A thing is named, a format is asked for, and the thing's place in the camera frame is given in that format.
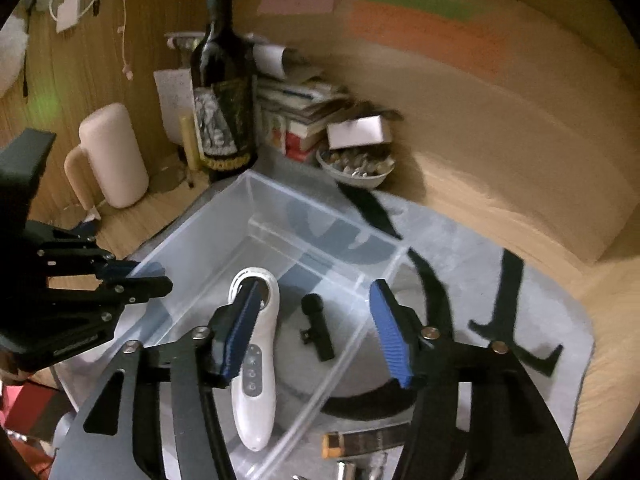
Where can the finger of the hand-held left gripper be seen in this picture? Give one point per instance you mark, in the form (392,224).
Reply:
(135,270)
(145,291)

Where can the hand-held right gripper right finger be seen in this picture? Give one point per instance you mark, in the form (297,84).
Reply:
(392,340)

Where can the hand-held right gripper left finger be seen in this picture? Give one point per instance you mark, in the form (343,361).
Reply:
(240,330)

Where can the black clip microphone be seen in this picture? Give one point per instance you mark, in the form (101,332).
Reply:
(317,327)

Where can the white handheld massager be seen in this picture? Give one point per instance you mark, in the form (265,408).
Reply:
(257,410)

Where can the black and yellow tool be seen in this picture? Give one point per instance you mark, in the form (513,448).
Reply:
(360,442)

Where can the clear plastic storage box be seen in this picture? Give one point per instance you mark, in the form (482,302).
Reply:
(235,210)

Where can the silver metal object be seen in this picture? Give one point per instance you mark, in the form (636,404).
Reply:
(360,467)

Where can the grey printed mat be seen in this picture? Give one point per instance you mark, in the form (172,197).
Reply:
(475,270)

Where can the yellow tube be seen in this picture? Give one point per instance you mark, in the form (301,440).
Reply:
(189,145)

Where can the white bowl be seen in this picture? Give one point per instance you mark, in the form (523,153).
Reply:
(357,181)

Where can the white handwritten paper note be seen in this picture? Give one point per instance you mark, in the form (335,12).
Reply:
(172,95)

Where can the heap of small brown pieces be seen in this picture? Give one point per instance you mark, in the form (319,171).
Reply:
(357,162)

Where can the dark wine bottle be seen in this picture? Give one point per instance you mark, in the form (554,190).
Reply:
(220,85)

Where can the white paper card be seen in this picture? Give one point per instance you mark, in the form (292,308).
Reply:
(357,132)

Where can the stack of books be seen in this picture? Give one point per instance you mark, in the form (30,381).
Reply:
(295,110)

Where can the wooden desk hutch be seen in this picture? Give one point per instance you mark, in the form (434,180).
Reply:
(500,135)

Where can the rolled white paper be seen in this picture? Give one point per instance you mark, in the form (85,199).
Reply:
(270,57)

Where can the white plastic bag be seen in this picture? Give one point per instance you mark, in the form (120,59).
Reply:
(10,50)

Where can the white charger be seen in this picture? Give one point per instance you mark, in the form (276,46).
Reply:
(66,15)

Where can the orange sticky note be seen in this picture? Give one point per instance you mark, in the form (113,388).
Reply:
(425,35)

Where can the green sticky note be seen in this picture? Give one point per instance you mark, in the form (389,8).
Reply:
(415,1)

